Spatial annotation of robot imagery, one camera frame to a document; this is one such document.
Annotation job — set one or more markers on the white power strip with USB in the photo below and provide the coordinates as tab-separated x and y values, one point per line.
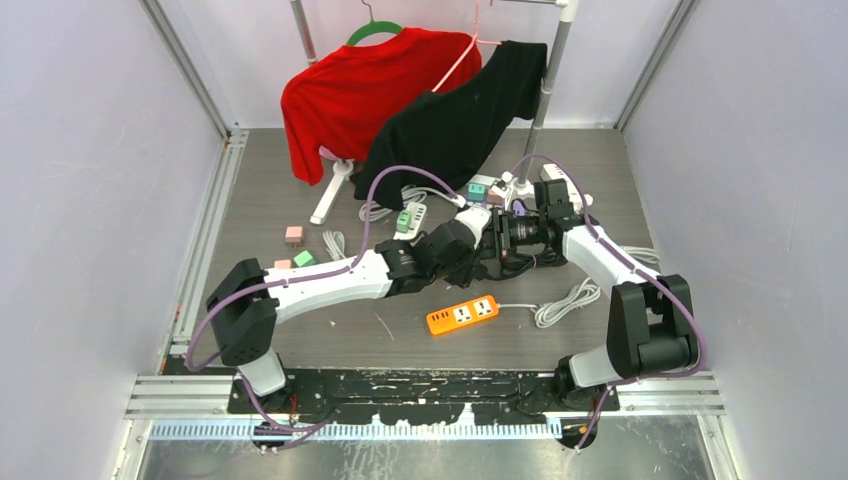
553	172

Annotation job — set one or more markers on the pink clothes hanger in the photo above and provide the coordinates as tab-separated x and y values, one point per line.
473	43

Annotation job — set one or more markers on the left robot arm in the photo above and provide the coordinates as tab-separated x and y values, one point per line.
251	301

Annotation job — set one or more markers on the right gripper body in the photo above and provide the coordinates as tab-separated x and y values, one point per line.
525	230

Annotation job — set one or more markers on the red t-shirt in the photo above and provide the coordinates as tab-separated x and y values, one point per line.
343	100

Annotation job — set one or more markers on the teal plug adapter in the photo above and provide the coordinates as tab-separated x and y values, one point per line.
476	192

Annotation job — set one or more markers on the white clothes rack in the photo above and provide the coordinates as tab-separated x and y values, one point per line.
343	168

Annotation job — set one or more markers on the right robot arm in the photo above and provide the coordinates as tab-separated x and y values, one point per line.
651	330

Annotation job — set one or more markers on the green clothes hanger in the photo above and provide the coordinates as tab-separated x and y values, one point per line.
372	27

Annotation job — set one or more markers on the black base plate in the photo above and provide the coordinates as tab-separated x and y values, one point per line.
427	397

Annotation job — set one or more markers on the green plug adapter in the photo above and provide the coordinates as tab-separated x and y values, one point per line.
403	222

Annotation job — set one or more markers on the orange power strip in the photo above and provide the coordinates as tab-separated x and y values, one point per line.
469	313

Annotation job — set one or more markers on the pink adapter on purple strip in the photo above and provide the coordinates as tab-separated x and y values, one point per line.
493	199

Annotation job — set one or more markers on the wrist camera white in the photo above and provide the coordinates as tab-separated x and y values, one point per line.
508	186
475	218

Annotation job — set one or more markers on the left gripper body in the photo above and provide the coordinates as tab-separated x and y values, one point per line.
459	272

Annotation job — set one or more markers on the black t-shirt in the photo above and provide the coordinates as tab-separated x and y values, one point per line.
452	134

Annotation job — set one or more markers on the purple power strip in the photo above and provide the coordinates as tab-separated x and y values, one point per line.
518	208

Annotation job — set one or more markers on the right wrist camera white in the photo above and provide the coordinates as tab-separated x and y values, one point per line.
508	186

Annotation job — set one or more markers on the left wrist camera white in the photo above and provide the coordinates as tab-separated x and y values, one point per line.
475	218

